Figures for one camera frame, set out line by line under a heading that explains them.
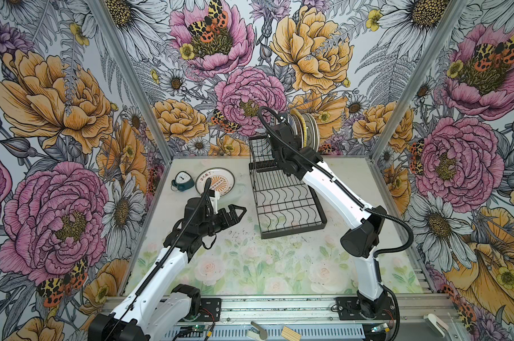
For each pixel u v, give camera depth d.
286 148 0.58
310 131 0.79
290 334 0.69
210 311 0.73
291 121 0.82
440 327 0.70
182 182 1.06
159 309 0.56
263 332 0.69
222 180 1.12
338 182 0.53
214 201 0.73
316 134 0.81
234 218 0.69
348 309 0.74
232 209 0.70
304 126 0.78
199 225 0.61
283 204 1.00
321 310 0.76
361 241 0.54
